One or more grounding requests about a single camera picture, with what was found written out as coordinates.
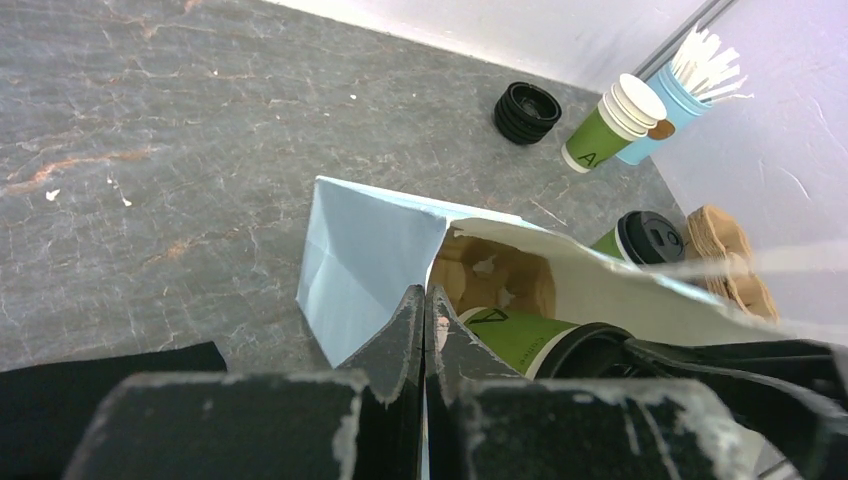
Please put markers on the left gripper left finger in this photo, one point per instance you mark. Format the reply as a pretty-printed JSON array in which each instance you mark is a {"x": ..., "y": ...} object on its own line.
[{"x": 360, "y": 420}]

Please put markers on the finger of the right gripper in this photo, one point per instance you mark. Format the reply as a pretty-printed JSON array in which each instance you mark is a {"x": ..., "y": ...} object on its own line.
[{"x": 792, "y": 392}]

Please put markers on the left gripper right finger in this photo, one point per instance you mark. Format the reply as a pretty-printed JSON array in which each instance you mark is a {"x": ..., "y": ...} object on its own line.
[{"x": 486, "y": 421}]

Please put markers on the green paper coffee cup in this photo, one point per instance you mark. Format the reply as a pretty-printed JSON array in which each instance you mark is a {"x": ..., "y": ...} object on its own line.
[{"x": 521, "y": 340}]

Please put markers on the black cup lid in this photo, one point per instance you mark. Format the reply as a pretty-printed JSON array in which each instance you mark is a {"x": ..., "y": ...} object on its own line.
[
  {"x": 648, "y": 238},
  {"x": 593, "y": 350}
]

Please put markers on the light blue paper bag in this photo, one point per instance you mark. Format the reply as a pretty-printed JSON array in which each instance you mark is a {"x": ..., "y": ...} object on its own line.
[{"x": 366, "y": 245}]

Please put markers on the brown pulp cup carrier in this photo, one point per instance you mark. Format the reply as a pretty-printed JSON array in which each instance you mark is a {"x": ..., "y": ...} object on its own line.
[{"x": 712, "y": 234}]

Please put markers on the stack of black lids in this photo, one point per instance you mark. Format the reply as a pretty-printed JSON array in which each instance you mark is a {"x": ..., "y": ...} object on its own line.
[{"x": 524, "y": 114}]

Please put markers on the black cloth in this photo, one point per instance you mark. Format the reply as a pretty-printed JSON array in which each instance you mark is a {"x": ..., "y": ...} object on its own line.
[{"x": 45, "y": 409}]

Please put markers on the stack of paper cups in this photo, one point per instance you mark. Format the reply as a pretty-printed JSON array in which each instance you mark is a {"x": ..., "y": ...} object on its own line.
[{"x": 627, "y": 111}]

